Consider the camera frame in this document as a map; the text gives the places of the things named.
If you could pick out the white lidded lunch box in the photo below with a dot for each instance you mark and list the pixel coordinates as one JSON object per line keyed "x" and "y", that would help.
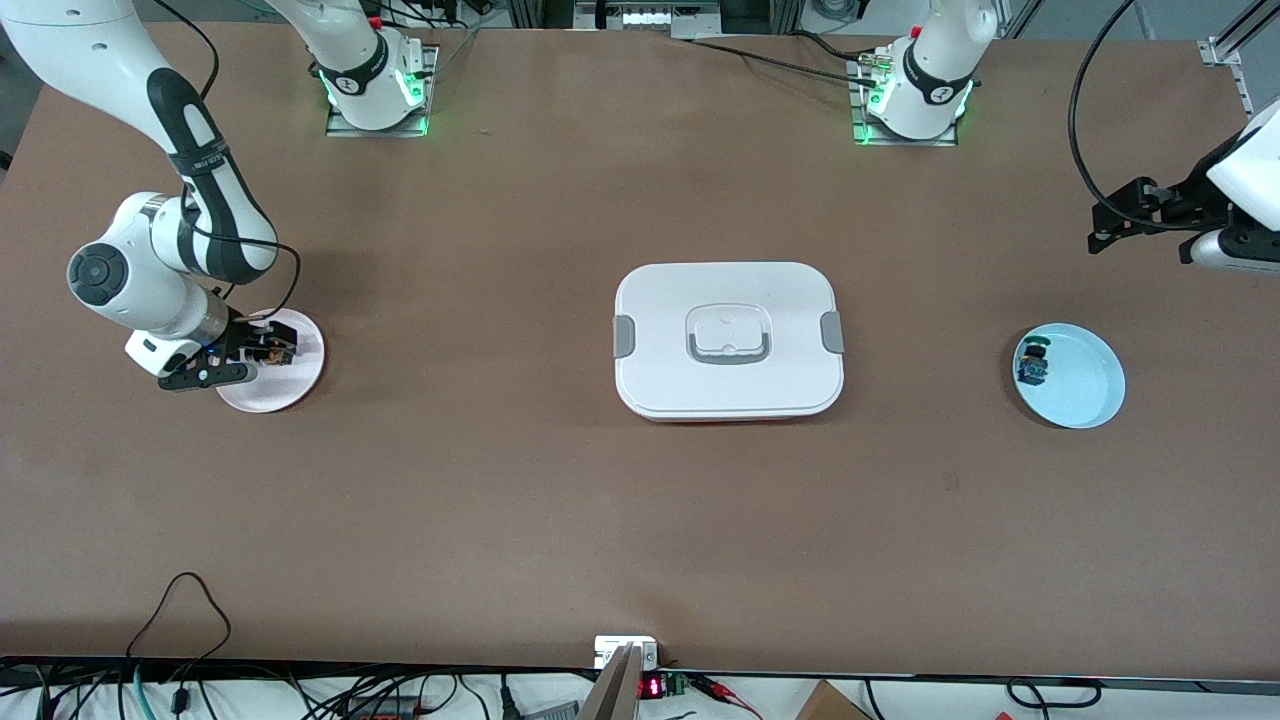
{"x": 728, "y": 340}

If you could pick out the brown cardboard box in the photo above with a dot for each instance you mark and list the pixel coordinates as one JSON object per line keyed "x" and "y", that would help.
{"x": 830, "y": 703}

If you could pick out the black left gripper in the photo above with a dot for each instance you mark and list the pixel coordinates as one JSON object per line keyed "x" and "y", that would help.
{"x": 1192, "y": 203}

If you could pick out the aluminium frame bracket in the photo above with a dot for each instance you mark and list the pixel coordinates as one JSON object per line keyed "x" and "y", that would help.
{"x": 1235, "y": 45}

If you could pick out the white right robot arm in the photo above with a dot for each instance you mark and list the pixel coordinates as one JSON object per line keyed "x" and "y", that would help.
{"x": 215, "y": 230}

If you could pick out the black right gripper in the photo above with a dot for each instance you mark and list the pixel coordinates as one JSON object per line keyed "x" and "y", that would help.
{"x": 243, "y": 342}

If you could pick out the blue and black switch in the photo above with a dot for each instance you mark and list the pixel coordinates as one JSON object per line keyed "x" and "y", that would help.
{"x": 1034, "y": 365}

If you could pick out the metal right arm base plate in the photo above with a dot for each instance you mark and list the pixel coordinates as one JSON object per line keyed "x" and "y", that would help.
{"x": 340, "y": 128}

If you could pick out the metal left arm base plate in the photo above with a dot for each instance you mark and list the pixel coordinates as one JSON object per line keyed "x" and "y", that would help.
{"x": 865, "y": 135}

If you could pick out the pink round plate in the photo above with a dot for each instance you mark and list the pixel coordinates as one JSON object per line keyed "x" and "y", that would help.
{"x": 300, "y": 385}

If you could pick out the red digit display module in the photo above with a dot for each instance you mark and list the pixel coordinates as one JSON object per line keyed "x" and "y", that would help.
{"x": 655, "y": 687}

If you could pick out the light blue round plate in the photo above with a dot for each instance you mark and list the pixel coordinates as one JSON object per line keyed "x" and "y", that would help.
{"x": 1085, "y": 380}

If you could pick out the red clip leads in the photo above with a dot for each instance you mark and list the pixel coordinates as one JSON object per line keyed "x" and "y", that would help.
{"x": 730, "y": 692}

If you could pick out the white socket box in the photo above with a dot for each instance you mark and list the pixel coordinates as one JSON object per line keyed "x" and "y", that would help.
{"x": 620, "y": 648}

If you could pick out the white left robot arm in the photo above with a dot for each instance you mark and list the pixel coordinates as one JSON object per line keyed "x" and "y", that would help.
{"x": 935, "y": 70}

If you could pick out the orange and black switch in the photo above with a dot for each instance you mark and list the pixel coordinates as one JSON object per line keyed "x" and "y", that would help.
{"x": 277, "y": 350}

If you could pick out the grey aluminium profile bar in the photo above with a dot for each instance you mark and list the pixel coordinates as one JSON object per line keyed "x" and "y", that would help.
{"x": 612, "y": 690}

